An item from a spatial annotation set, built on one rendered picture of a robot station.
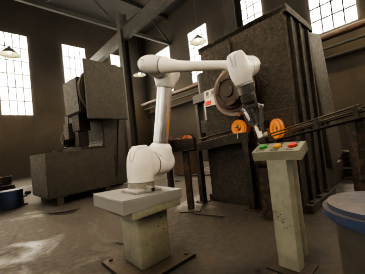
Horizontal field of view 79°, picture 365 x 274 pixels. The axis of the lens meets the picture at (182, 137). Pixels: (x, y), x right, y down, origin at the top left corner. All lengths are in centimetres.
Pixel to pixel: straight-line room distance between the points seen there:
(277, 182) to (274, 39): 141
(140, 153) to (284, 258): 92
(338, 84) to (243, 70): 711
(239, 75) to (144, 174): 73
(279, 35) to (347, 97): 598
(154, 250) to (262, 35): 196
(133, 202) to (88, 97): 310
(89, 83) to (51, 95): 771
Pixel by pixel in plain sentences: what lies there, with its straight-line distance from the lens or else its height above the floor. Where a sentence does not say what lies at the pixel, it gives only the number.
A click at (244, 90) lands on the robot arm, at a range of 113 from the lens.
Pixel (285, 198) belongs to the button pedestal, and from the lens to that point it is 121.
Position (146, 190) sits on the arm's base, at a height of 43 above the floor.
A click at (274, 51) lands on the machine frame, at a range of 224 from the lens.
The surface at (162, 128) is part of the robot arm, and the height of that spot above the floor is 78.
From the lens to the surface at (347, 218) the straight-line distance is 78.
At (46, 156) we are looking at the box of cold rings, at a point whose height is 69.
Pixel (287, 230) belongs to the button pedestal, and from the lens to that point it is 126.
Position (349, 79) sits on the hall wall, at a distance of 812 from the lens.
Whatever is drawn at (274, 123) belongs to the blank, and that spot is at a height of 75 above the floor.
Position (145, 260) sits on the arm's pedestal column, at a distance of 137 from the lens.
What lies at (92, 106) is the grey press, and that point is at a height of 146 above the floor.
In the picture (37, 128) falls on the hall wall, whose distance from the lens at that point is 1143.
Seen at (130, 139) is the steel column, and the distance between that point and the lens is 875.
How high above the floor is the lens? 66
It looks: 2 degrees up
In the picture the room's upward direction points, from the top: 6 degrees counter-clockwise
